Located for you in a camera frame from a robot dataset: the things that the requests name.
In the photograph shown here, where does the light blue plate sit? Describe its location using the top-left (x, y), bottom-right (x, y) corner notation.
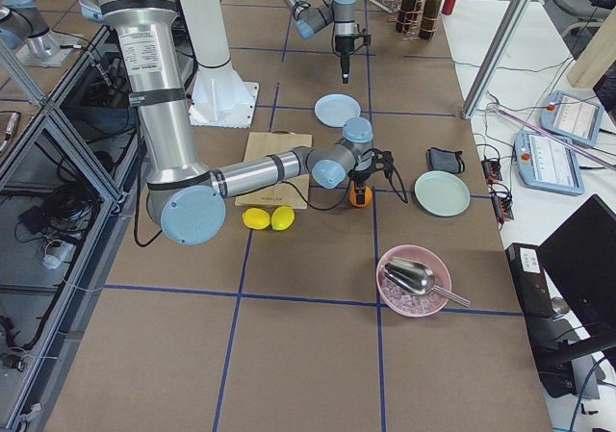
top-left (314, 93), bottom-right (361, 128)

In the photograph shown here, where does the copper wire bottle rack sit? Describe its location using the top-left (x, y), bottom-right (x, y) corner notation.
top-left (390, 0), bottom-right (442, 40)

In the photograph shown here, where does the pink bowl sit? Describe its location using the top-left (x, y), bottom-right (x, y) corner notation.
top-left (376, 245), bottom-right (451, 318)

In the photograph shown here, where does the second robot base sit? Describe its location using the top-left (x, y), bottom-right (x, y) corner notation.
top-left (1, 0), bottom-right (82, 67)

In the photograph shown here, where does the teach pendant far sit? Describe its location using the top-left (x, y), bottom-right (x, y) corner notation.
top-left (540, 90), bottom-right (604, 147)

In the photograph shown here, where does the teach pendant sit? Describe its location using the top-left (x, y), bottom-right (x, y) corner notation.
top-left (540, 90), bottom-right (604, 147)
top-left (514, 130), bottom-right (584, 195)

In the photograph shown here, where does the black monitor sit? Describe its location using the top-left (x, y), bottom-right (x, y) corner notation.
top-left (538, 194), bottom-right (615, 334)

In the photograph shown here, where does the black computer box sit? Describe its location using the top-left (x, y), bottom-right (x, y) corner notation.
top-left (504, 241), bottom-right (607, 400)

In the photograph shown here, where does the teach pendant near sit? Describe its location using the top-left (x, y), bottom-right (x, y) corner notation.
top-left (514, 130), bottom-right (584, 195)

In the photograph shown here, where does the dark wine bottle front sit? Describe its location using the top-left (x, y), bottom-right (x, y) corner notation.
top-left (419, 0), bottom-right (442, 40)

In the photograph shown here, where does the metal scoop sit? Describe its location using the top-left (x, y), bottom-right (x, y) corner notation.
top-left (384, 257), bottom-right (471, 308)

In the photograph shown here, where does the orange black adapter box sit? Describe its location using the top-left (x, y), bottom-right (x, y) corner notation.
top-left (481, 159), bottom-right (502, 183)

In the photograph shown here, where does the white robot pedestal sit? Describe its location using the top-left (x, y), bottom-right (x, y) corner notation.
top-left (180, 0), bottom-right (259, 128)

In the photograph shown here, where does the yellow lemon left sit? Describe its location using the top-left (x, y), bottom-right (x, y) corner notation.
top-left (242, 208), bottom-right (270, 230)

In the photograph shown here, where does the orange fruit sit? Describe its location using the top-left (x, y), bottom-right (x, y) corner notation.
top-left (348, 186), bottom-right (372, 208)

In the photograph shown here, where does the dark grey folded cloth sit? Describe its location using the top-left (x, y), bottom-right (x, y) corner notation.
top-left (426, 147), bottom-right (466, 174)

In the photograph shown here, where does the pink rod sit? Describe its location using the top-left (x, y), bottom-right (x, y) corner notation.
top-left (491, 105), bottom-right (615, 170)

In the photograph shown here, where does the aluminium frame post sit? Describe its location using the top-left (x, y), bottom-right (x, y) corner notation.
top-left (461, 0), bottom-right (531, 119)

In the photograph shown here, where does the dark wine bottle back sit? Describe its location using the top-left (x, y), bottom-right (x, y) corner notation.
top-left (396, 0), bottom-right (418, 34)

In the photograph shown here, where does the dark wine bottle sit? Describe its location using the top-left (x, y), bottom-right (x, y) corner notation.
top-left (419, 0), bottom-right (442, 40)
top-left (396, 0), bottom-right (418, 34)

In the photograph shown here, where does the yellow lemon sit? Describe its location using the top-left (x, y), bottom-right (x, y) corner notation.
top-left (270, 206), bottom-right (295, 231)
top-left (242, 208), bottom-right (270, 230)

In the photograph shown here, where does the yellow lemon right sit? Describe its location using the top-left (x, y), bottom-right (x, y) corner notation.
top-left (270, 206), bottom-right (295, 231)

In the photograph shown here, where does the wooden cutting board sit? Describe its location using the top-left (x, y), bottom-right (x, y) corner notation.
top-left (234, 131), bottom-right (314, 211)

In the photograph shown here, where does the green plate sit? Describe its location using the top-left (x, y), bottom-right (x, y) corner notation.
top-left (414, 170), bottom-right (471, 216)

